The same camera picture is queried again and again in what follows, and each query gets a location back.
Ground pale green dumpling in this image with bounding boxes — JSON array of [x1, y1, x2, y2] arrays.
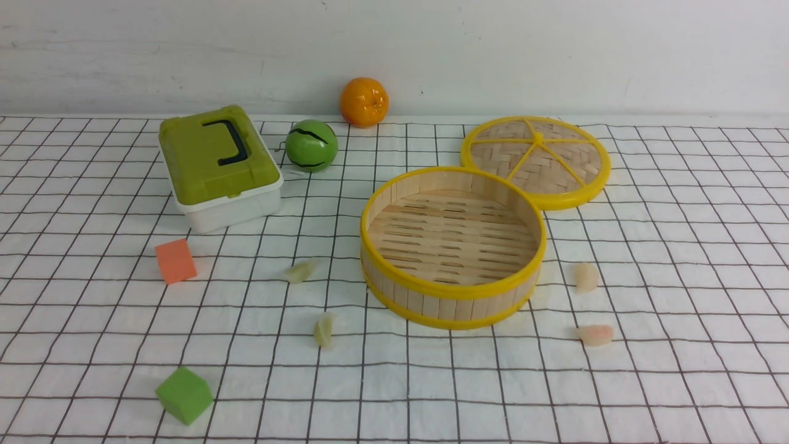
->
[[284, 259, 319, 285]]

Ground light green dumpling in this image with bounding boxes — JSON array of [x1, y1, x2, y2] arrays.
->
[[313, 312, 335, 348]]

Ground white dumpling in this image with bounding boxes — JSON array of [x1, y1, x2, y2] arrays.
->
[[574, 263, 600, 294]]

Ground pink dumpling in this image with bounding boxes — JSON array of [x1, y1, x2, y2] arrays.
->
[[575, 325, 615, 347]]

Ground bamboo steamer tray yellow rim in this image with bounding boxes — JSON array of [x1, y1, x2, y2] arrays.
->
[[360, 166, 547, 329]]

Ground woven bamboo steamer lid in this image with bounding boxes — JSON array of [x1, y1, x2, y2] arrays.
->
[[460, 116, 612, 211]]

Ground green watermelon toy ball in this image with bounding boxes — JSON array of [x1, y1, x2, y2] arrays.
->
[[285, 119, 338, 172]]

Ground orange toy fruit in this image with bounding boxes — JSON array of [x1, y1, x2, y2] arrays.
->
[[339, 78, 390, 128]]

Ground green lidded storage box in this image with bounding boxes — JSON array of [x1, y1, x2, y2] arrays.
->
[[158, 105, 284, 234]]

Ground orange foam cube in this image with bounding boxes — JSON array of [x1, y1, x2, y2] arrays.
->
[[155, 239, 198, 285]]

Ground green foam cube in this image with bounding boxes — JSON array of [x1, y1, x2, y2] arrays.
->
[[155, 366, 214, 426]]

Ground white checkered tablecloth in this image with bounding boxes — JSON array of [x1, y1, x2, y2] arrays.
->
[[1, 115, 788, 443]]

